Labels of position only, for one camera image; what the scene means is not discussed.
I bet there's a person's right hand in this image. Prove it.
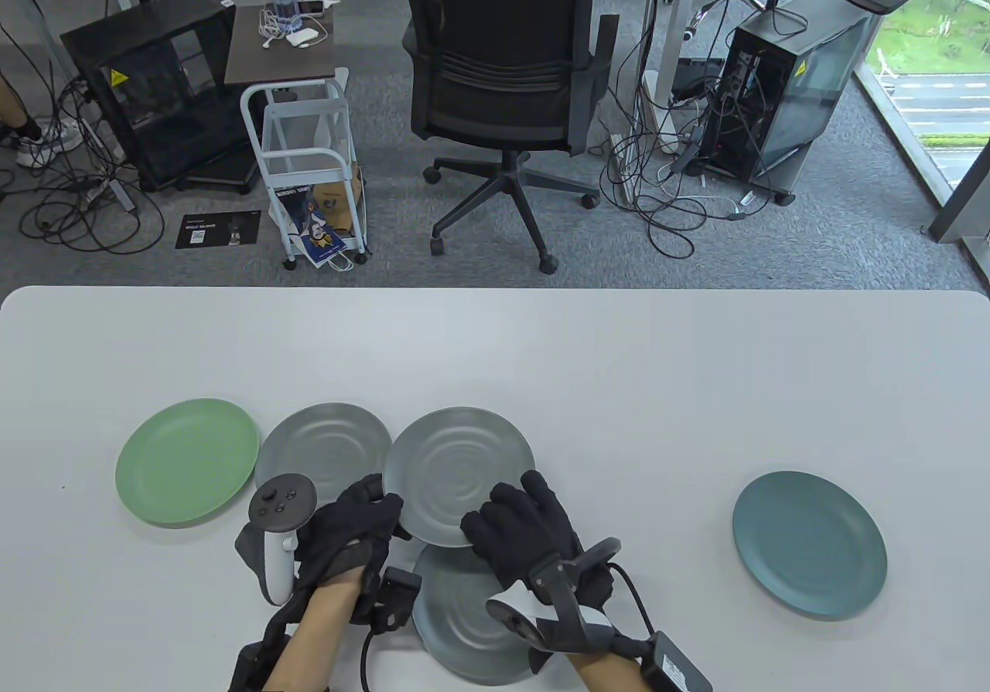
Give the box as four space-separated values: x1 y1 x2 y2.
461 470 616 614

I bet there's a person's left hand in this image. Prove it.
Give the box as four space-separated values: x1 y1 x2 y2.
294 474 415 591

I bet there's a grey white handheld controller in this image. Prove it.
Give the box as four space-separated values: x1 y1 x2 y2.
486 537 622 673
234 474 318 606

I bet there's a grey plate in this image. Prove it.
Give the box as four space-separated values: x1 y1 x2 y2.
384 407 536 547
254 403 393 507
412 545 558 685

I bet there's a green plate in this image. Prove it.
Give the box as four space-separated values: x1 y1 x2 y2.
115 398 261 527

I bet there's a teal plate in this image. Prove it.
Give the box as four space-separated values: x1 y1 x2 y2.
732 471 888 620

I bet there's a person's right forearm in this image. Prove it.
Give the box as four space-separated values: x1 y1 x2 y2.
568 649 658 692

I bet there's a person's left forearm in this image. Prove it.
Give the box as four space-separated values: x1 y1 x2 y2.
263 568 364 692

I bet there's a black wrist sensor box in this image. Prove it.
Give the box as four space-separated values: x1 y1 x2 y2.
642 630 714 692
230 642 271 692

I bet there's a blue printed bag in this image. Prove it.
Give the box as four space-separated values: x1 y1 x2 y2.
272 184 345 266

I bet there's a brown paper bag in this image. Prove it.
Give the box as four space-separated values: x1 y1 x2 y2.
313 178 364 233

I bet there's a black printed flyer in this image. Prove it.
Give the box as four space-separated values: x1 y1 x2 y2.
175 211 262 251

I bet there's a white rolling cart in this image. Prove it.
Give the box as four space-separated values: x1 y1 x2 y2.
240 77 370 271

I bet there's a grey power strip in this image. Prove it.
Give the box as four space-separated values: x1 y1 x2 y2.
85 178 136 213

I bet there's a black glass-panel cabinet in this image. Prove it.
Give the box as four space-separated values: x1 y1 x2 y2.
60 0 260 194

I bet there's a brown side table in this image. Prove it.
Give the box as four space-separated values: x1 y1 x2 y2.
224 4 349 90

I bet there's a black floor box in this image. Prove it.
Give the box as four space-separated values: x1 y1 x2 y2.
673 58 728 101

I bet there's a black office chair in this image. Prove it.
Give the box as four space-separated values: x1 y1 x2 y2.
402 0 620 275

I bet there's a black computer tower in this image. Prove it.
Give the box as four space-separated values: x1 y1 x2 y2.
708 0 882 206

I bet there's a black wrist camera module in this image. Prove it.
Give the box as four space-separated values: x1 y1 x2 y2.
352 567 424 631

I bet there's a tangle of black white cables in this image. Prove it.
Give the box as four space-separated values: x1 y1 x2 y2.
599 66 774 260

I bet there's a grey window frame post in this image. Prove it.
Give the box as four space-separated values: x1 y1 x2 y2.
920 131 990 244

